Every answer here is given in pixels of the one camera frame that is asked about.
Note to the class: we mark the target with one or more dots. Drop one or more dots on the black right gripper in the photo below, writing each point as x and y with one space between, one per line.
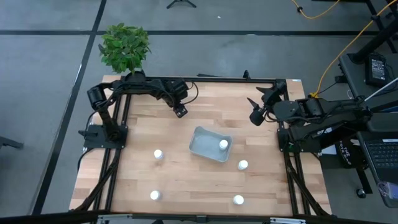
273 99

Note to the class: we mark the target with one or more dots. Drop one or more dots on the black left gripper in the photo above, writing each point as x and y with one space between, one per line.
178 88

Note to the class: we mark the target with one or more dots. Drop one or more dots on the white pill bottle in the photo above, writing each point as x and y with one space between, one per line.
158 154
155 195

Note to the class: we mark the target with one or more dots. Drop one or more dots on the white ball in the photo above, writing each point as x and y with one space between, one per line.
238 199
223 145
242 165

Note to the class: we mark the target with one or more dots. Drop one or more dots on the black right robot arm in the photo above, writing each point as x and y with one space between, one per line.
329 124

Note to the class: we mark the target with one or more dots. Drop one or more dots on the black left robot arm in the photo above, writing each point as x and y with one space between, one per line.
104 119

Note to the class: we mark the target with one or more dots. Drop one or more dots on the grey rectangular basket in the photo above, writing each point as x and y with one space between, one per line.
205 143

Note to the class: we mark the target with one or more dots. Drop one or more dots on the white ball in tray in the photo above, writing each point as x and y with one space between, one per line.
223 145

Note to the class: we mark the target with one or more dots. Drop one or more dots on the green potted plant black pot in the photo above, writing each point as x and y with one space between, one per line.
124 46

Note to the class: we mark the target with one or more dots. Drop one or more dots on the black tripod legs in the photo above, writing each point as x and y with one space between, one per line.
181 2

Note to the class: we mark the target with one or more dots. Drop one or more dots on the black side desk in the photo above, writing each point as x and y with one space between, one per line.
354 74

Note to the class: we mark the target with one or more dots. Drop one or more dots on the black tote bag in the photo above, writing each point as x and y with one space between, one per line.
345 154

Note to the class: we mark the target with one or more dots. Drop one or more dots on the black power adapter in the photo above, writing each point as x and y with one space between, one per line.
377 69

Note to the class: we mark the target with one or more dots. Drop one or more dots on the white rod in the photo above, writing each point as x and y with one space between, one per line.
381 90

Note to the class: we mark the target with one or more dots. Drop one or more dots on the black stand beam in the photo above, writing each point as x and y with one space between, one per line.
373 40

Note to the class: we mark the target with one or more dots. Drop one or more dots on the dark laptop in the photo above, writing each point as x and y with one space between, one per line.
382 155

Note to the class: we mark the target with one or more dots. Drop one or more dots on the black caster wheel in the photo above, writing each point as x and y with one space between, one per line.
361 193

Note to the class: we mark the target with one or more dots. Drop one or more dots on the clear plastic bag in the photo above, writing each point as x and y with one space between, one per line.
388 191

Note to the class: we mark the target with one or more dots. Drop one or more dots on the black furniture leg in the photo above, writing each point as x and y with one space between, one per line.
9 143

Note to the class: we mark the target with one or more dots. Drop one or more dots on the small black camera mount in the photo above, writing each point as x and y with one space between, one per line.
246 75

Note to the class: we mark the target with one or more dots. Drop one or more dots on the black aluminium table frame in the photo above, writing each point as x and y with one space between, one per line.
217 79

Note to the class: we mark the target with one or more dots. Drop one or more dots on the silver metal bracket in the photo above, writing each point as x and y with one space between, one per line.
113 218
287 221

